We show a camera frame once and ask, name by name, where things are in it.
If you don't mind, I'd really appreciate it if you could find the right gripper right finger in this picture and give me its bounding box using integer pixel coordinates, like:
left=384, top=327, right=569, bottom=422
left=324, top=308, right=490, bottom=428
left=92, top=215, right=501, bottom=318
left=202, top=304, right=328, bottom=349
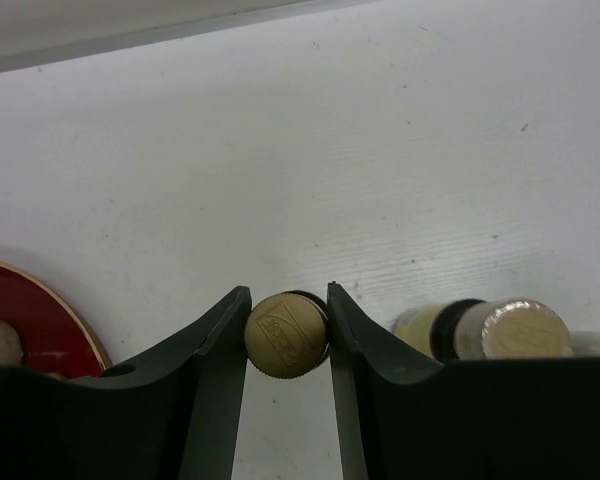
left=327, top=283, right=600, bottom=479

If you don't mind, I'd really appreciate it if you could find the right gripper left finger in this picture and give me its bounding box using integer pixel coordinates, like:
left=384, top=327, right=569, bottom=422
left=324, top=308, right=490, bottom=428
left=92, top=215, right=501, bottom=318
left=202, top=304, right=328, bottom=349
left=0, top=286, right=252, bottom=479

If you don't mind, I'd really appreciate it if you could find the yellow label bottle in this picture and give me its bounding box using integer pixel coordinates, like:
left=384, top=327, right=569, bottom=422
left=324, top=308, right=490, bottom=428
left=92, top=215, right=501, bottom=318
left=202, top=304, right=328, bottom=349
left=393, top=298, right=573, bottom=363
left=244, top=290, right=330, bottom=380

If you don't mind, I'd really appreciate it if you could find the red round tray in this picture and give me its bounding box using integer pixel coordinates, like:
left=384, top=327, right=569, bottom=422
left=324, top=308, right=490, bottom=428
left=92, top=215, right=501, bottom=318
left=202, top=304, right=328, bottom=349
left=0, top=262, right=112, bottom=379

